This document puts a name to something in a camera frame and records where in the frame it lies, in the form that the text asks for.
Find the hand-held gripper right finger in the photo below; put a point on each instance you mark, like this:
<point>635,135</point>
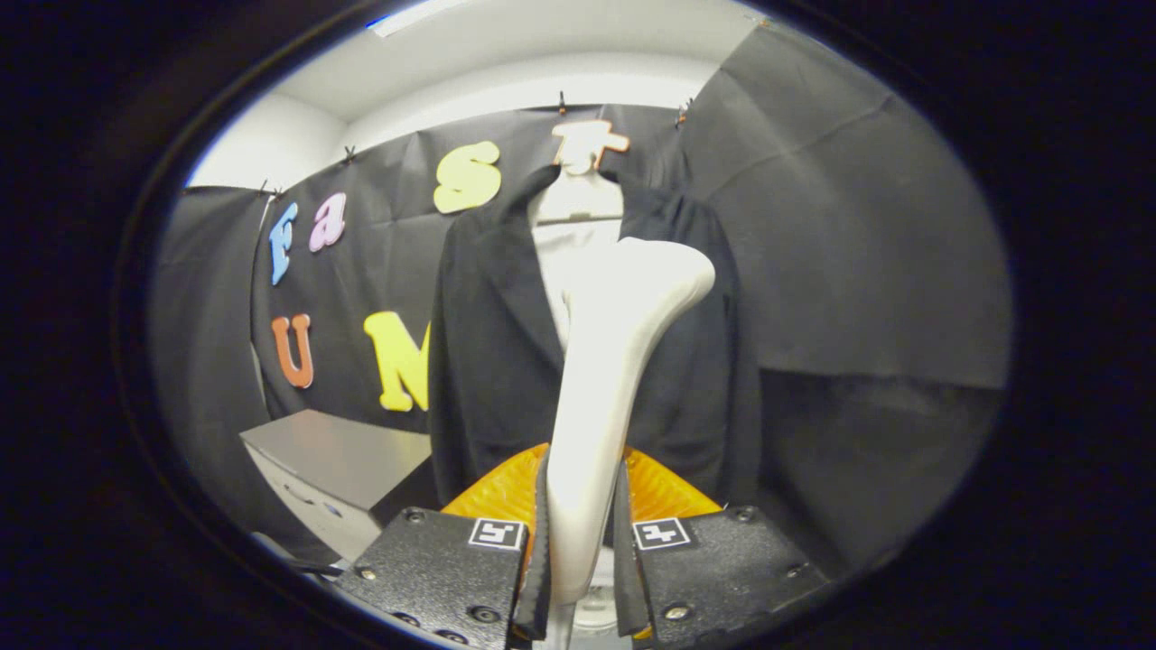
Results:
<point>629,587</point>

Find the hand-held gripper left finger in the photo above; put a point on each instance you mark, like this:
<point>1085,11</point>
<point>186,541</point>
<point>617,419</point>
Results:
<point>540,587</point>

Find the black jacket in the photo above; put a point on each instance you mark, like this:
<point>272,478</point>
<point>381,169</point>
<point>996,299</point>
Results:
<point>497,379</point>

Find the white garment steamer head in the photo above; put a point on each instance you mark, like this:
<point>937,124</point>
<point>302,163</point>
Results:
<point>614,361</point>

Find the white shirt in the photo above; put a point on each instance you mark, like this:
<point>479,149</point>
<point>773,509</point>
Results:
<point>564,262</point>

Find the white clothes hanger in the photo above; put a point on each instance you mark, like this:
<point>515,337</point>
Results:
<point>578,199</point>

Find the grey drawer cabinet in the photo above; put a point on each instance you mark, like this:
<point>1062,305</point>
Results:
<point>334,451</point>

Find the black backdrop cloth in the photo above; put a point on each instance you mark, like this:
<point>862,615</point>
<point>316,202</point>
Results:
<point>858,226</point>

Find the row of small backdrop clips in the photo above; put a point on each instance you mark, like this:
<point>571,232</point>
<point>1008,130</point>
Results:
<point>561,102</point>

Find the ceiling light panel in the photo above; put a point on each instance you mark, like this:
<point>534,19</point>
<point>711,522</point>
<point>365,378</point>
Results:
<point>406,18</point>

